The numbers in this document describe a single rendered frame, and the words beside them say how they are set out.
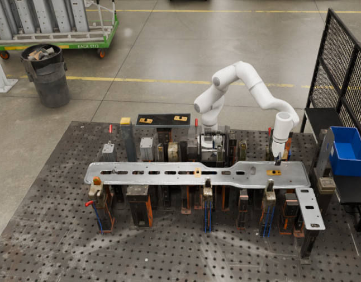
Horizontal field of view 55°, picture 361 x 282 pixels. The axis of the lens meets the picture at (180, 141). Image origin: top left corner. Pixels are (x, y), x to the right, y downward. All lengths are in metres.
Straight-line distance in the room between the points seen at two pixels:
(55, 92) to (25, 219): 2.46
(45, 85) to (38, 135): 0.66
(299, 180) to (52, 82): 3.37
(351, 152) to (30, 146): 3.34
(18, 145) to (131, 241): 2.51
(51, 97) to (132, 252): 2.99
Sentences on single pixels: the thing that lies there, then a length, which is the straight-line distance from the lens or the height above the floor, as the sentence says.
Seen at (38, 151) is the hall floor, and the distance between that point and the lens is 4.22.
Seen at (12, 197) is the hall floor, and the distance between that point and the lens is 3.81.
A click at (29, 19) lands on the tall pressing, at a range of 6.41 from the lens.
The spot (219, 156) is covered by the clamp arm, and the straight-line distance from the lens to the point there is 2.22.
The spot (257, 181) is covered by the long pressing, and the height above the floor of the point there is 1.00.
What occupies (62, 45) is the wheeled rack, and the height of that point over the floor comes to 0.27.
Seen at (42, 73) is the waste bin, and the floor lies 0.54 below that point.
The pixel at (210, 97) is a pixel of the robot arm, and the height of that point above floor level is 1.29.
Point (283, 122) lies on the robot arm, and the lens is 1.89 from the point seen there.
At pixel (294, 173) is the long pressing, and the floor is 1.00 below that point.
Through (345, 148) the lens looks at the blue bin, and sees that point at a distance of 2.44.
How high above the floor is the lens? 2.54
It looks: 40 degrees down
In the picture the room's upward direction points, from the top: 3 degrees counter-clockwise
